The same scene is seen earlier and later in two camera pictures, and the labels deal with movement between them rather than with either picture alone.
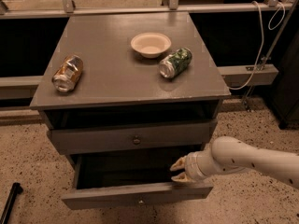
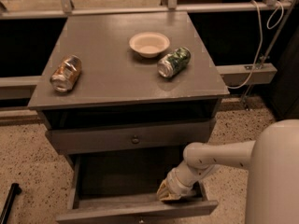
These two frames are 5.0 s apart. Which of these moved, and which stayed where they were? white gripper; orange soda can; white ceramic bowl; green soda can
Moved: white gripper
Stayed: orange soda can; white ceramic bowl; green soda can
